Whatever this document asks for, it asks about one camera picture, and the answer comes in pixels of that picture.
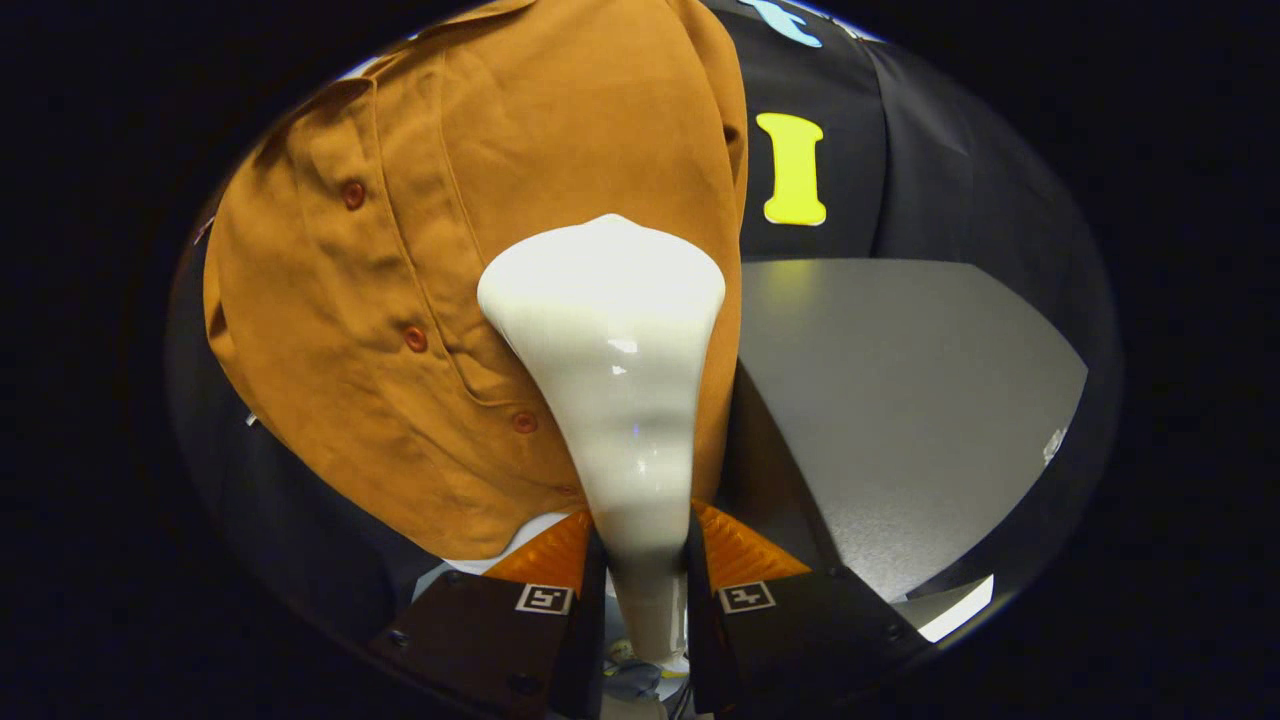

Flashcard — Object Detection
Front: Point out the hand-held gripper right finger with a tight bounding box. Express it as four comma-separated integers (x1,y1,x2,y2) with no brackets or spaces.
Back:
685,500,936,719

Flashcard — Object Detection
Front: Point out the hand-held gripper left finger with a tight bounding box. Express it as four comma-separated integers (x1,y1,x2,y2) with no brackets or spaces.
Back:
368,508,609,720

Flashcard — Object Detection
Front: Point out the white garment steamer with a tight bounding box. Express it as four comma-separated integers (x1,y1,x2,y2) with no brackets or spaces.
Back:
477,213,727,669

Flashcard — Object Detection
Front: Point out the brown button shirt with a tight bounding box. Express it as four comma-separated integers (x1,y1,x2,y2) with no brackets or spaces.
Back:
203,0,749,561

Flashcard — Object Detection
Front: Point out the white mannequin torso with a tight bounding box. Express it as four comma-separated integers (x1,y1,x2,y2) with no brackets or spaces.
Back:
412,512,573,601

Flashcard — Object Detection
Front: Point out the grey side table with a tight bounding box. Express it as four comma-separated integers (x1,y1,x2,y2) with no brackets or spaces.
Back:
715,258,1089,641

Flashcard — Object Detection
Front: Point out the black backdrop cloth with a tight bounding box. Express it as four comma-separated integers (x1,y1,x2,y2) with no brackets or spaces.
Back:
170,0,1119,661

